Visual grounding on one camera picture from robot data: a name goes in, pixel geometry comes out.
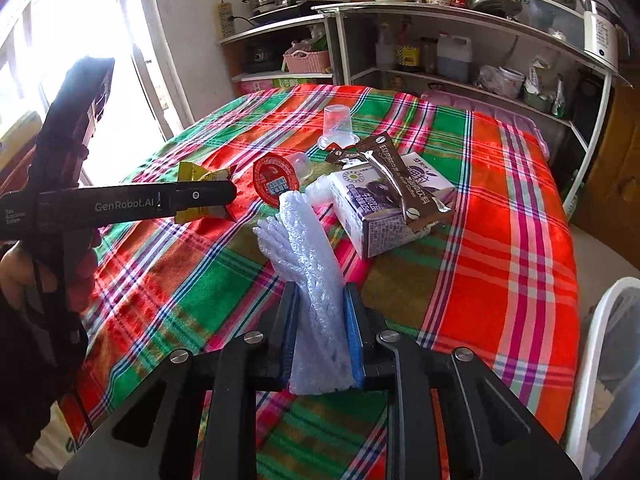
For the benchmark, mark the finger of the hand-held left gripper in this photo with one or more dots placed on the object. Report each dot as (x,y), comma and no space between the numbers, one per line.
(210,194)

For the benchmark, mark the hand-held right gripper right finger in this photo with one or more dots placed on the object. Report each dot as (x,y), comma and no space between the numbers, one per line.
(352,335)

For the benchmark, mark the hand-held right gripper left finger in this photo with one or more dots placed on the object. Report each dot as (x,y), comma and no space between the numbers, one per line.
(290,330)

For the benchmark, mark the yellow snack wrapper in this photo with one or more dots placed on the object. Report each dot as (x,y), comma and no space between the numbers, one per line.
(200,175)

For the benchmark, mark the white foam fruit net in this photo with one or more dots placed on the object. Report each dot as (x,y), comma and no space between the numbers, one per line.
(310,270)

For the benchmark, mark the small clear plastic cup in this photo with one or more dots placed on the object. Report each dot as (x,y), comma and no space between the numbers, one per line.
(302,165)

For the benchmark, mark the purple white drink carton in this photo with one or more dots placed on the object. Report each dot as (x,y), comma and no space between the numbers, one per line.
(370,230)

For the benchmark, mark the brown coffee sachet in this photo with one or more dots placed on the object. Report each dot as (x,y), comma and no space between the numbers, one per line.
(380,160)

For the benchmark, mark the white plastic trash bin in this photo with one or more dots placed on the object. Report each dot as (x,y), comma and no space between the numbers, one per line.
(587,360)

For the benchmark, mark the person's left forearm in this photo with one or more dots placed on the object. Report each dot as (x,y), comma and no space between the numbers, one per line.
(30,360)

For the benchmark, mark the person's left hand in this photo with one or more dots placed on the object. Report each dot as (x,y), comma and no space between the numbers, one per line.
(82,270)

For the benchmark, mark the black small appliance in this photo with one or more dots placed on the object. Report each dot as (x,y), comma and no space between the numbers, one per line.
(261,57)

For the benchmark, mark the pink woven basket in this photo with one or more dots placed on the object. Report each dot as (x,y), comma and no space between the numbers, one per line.
(307,62)

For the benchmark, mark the red green plaid tablecloth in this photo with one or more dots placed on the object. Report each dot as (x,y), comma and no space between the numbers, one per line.
(500,260)

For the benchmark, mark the small white kitchen shelf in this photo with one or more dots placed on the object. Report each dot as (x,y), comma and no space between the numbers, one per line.
(270,30)

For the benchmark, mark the beige power strip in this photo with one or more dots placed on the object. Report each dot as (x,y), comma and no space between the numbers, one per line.
(226,20)

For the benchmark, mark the black induction cooker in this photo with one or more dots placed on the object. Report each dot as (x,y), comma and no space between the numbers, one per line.
(290,14)

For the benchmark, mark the white plastic bottle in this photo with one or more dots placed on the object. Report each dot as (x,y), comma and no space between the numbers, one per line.
(385,52)

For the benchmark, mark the yellow label sauce bottle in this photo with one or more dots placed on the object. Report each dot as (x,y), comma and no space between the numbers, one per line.
(408,50)

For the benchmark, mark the pink lidded storage box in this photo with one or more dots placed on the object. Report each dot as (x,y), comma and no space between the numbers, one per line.
(450,100)

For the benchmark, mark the clear plastic bin liner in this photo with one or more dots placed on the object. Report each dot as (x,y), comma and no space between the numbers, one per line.
(620,350)

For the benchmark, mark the plastic oil jug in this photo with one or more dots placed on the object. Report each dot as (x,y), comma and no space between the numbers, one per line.
(454,62)

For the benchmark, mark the crumpled clear plastic bag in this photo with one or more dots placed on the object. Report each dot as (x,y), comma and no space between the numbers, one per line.
(486,79)

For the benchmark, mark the white plastic tub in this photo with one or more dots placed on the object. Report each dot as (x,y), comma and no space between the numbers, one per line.
(510,82)

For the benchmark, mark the green white food packages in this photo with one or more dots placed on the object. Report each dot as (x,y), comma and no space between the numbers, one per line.
(542,90)

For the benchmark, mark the large white kitchen shelf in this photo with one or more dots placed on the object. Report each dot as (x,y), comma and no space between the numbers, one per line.
(475,22)

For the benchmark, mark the clear plastic storage box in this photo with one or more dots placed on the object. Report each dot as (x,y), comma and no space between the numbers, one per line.
(545,22)

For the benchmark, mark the white electric kettle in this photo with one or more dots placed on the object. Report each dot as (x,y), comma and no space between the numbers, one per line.
(600,35)

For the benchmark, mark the white window frame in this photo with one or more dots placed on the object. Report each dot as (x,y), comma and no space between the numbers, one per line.
(145,60)

